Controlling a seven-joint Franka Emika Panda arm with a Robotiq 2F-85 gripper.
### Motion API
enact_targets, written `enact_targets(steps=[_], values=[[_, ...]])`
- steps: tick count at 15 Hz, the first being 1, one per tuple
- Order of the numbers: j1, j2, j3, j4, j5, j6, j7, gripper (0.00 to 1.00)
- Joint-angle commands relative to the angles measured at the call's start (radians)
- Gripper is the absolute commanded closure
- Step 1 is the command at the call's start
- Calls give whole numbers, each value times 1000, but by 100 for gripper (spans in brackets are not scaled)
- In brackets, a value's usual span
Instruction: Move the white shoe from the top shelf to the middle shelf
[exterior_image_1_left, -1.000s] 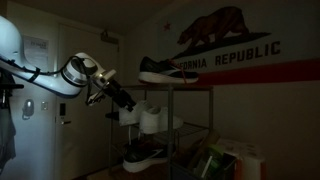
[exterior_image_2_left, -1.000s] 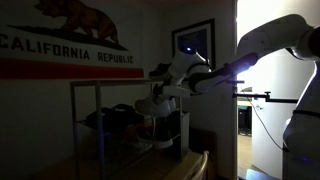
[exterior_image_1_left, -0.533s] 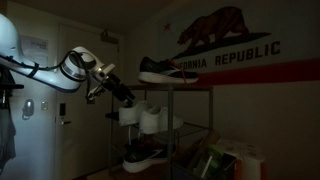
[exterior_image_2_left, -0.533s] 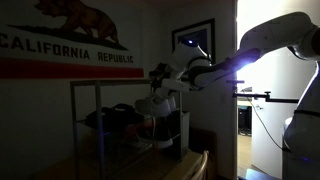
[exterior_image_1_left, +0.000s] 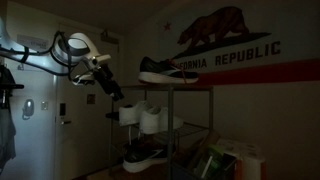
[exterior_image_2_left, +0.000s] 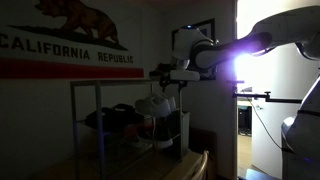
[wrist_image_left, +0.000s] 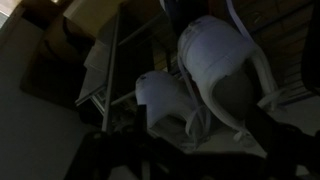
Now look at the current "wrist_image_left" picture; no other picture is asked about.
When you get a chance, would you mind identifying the metal shoe rack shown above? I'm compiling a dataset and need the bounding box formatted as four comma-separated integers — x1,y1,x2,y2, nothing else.
74,5,188,135

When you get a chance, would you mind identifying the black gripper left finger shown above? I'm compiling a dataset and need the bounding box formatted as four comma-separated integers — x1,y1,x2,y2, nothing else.
134,104,148,135

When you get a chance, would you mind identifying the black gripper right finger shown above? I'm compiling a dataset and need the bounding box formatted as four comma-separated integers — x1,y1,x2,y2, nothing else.
244,102,303,162

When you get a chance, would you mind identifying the white lace-up sneaker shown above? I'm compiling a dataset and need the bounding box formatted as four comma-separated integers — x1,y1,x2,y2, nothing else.
134,69,212,148

